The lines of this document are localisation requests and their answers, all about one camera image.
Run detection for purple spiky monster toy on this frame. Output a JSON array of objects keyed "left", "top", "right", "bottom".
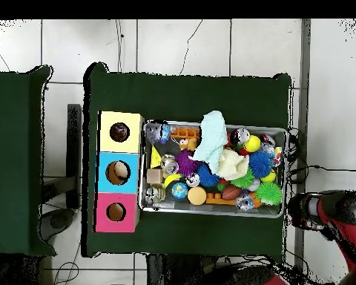
[{"left": 174, "top": 148, "right": 201, "bottom": 177}]

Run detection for tan round object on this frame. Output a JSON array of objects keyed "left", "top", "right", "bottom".
[{"left": 112, "top": 161, "right": 128, "bottom": 179}]

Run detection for long black cable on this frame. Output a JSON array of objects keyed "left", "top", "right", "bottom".
[{"left": 289, "top": 164, "right": 356, "bottom": 179}]

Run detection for crushed bottle with blue label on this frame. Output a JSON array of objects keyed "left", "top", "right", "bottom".
[{"left": 145, "top": 122, "right": 171, "bottom": 145}]

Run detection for blue globe print ball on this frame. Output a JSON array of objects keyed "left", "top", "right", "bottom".
[{"left": 171, "top": 181, "right": 189, "bottom": 200}]

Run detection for yellow tennis ball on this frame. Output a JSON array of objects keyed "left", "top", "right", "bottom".
[{"left": 243, "top": 134, "right": 262, "bottom": 153}]

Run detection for tan foam disc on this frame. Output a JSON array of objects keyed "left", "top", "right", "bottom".
[{"left": 187, "top": 186, "right": 208, "bottom": 206}]

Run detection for shallow wire mesh bin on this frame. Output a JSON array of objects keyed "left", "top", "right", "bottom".
[{"left": 137, "top": 119, "right": 289, "bottom": 219}]

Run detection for printed silver drink can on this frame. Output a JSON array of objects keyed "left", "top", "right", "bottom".
[{"left": 160, "top": 154, "right": 179, "bottom": 175}]

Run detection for cream waffle cloth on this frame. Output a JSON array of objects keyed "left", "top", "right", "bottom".
[{"left": 217, "top": 148, "right": 250, "bottom": 181}]

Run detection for wooden box with three holes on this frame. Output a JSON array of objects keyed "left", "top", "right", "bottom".
[{"left": 93, "top": 111, "right": 145, "bottom": 234}]

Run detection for blue spiky rubber ball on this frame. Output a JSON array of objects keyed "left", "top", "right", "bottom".
[{"left": 248, "top": 150, "right": 274, "bottom": 179}]

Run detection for mint green waffle cloth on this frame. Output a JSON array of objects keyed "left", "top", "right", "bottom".
[{"left": 191, "top": 110, "right": 228, "bottom": 175}]

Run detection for dark green tablecloth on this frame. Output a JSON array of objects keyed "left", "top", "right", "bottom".
[
  {"left": 0, "top": 65, "right": 57, "bottom": 258},
  {"left": 81, "top": 62, "right": 293, "bottom": 258}
]

